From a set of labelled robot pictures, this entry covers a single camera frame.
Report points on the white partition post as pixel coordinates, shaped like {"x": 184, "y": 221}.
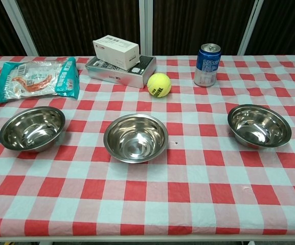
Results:
{"x": 146, "y": 25}
{"x": 22, "y": 28}
{"x": 250, "y": 25}

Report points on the blue drink can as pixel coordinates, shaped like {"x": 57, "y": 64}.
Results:
{"x": 207, "y": 66}

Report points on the teal snack bag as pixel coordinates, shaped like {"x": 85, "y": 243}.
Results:
{"x": 65, "y": 81}

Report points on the white cardboard box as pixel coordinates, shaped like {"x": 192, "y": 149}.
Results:
{"x": 111, "y": 49}

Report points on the red white checkered tablecloth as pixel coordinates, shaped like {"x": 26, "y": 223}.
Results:
{"x": 147, "y": 194}

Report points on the flat silver black box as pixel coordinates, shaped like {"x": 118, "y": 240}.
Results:
{"x": 116, "y": 76}

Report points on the yellow tennis ball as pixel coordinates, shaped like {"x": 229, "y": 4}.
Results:
{"x": 159, "y": 83}

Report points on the stainless steel bowl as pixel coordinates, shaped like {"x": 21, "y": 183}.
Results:
{"x": 126, "y": 132}
{"x": 17, "y": 137}
{"x": 252, "y": 122}

